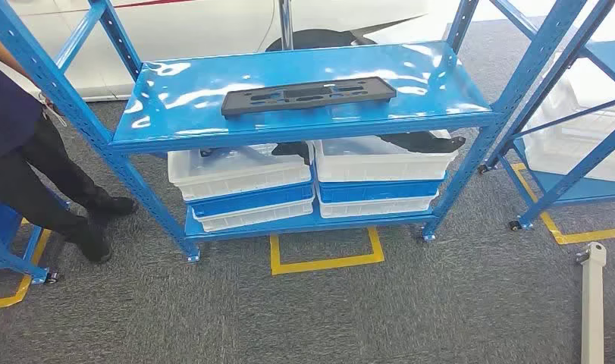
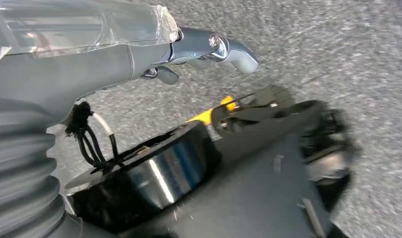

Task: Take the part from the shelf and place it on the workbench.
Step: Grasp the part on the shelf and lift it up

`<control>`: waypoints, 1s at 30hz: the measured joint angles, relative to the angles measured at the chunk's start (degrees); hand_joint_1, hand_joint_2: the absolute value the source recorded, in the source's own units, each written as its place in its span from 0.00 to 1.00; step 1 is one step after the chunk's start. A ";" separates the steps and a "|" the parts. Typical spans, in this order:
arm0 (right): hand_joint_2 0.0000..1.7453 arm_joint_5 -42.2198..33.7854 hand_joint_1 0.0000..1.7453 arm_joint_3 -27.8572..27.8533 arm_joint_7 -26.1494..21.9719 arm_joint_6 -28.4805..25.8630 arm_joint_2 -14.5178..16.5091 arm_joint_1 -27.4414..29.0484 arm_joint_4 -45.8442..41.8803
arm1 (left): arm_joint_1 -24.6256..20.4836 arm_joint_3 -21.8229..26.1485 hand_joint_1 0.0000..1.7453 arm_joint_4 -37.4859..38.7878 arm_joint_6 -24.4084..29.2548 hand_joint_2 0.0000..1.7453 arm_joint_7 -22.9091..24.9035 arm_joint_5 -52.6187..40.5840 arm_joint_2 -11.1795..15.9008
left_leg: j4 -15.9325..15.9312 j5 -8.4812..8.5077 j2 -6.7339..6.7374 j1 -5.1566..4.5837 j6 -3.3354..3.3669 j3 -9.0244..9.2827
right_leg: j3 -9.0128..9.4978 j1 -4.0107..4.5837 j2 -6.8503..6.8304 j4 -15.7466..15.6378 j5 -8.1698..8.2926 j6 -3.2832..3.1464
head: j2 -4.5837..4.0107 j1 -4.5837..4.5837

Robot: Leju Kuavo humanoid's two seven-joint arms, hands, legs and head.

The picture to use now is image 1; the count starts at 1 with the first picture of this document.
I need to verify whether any pale beige bar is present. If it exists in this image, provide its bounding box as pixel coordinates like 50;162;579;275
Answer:
576;242;608;364

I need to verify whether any yellow floor tape square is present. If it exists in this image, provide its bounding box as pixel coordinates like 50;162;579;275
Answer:
0;218;52;312
269;227;385;276
510;162;615;246

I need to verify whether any blue metal shelf rack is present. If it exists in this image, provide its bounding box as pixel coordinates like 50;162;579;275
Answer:
0;198;62;287
0;0;589;265
478;0;615;232

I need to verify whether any person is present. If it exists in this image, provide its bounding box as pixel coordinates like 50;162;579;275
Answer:
0;27;138;265

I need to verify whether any blue plastic bin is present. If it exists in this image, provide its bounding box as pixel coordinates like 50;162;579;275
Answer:
186;180;315;219
317;173;446;205

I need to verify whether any white plastic bin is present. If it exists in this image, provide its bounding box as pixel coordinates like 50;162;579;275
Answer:
317;193;439;219
167;143;314;202
312;131;459;184
192;198;316;233

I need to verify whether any black car part in bin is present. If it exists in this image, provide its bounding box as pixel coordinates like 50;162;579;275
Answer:
377;130;466;154
271;142;312;166

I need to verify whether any long black plastic car part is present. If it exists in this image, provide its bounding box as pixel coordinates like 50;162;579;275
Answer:
220;76;397;120

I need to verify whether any silver vertical pole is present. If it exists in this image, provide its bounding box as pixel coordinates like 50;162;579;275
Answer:
278;0;294;50

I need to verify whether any large white plastic crate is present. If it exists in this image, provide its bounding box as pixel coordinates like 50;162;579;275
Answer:
522;75;615;184

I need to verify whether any black car tyre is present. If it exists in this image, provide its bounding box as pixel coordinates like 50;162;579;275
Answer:
265;28;378;53

